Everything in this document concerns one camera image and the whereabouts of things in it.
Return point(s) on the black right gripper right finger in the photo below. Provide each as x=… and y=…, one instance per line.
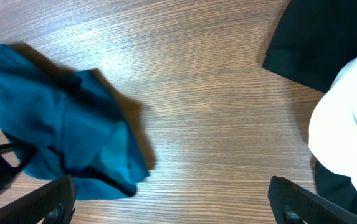
x=291, y=203

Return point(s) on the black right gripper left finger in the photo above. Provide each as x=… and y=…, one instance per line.
x=52, y=203

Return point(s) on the dark blue shirt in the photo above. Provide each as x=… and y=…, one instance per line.
x=76, y=125

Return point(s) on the white shirt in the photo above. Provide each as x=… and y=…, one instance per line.
x=333, y=125

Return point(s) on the black garment at right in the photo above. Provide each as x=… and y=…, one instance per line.
x=313, y=41

